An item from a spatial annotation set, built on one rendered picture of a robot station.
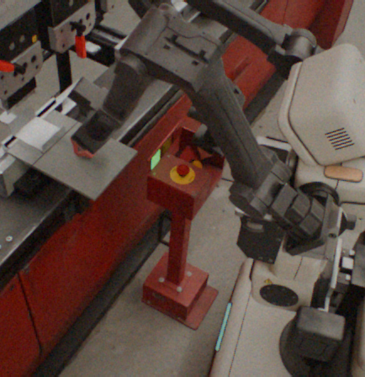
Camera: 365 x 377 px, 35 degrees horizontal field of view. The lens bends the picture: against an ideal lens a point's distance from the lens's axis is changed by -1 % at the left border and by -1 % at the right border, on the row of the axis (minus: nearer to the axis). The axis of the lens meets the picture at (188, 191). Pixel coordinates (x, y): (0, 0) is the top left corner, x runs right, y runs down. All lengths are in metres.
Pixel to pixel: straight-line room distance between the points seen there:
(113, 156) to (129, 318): 1.00
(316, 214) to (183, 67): 0.44
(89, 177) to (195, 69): 0.67
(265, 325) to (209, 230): 0.66
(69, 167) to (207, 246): 1.18
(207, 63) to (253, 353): 1.33
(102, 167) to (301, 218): 0.54
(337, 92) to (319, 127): 0.07
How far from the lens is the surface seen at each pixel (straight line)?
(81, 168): 1.42
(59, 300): 1.84
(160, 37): 0.81
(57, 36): 1.42
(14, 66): 1.28
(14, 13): 1.28
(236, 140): 0.92
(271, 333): 2.02
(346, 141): 1.12
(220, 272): 2.43
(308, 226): 1.09
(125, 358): 2.24
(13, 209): 1.53
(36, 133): 1.51
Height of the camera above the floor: 2.07
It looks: 51 degrees down
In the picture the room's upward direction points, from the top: 6 degrees clockwise
